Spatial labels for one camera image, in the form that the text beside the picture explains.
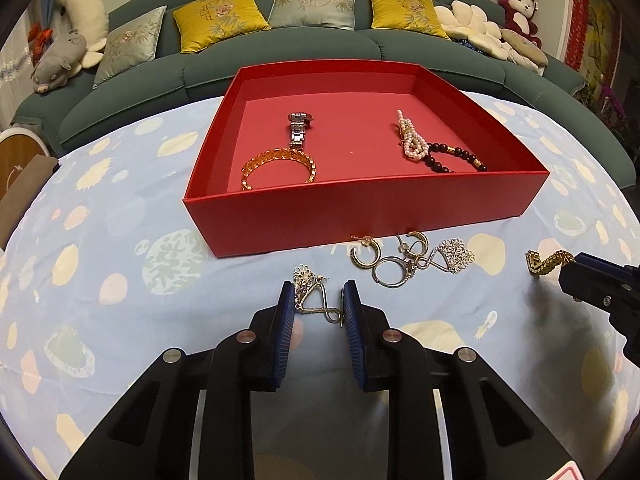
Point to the round white wooden stool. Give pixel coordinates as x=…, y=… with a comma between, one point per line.
x=22, y=147

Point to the red cardboard box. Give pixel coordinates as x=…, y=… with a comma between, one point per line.
x=280, y=220

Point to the cream flower-shaped cushion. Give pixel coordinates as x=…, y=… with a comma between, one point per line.
x=467, y=20

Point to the red monkey plush toy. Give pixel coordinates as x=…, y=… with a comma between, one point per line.
x=522, y=10

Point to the light blue dotted tablecloth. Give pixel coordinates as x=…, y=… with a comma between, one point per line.
x=125, y=310

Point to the gold hoop earring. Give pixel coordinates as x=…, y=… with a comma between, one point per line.
x=361, y=256
x=419, y=241

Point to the grey pig plush toy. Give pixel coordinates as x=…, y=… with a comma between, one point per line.
x=57, y=62

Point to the silver wristwatch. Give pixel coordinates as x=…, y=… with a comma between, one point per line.
x=298, y=130

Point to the yellow embroidered cushion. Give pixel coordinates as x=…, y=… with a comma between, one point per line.
x=405, y=10
x=220, y=15

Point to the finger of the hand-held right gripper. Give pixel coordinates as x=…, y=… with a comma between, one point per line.
x=602, y=262
x=595, y=287

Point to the brown cardboard box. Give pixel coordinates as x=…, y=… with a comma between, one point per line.
x=22, y=195

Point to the pink flower plant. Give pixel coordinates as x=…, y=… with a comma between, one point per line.
x=607, y=102

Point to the grey embroidered cushion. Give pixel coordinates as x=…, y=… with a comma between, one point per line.
x=127, y=45
x=312, y=0

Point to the beige flower-shaped cushion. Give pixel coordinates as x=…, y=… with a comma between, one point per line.
x=525, y=50

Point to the dark green sofa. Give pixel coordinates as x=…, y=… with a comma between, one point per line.
x=210, y=67

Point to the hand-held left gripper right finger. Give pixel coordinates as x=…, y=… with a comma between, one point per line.
x=353, y=340

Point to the white plush animal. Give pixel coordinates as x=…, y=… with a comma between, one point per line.
x=82, y=15

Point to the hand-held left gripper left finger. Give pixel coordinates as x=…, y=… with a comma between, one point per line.
x=286, y=330

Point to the red wall hanging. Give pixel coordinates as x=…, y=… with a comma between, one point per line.
x=592, y=20

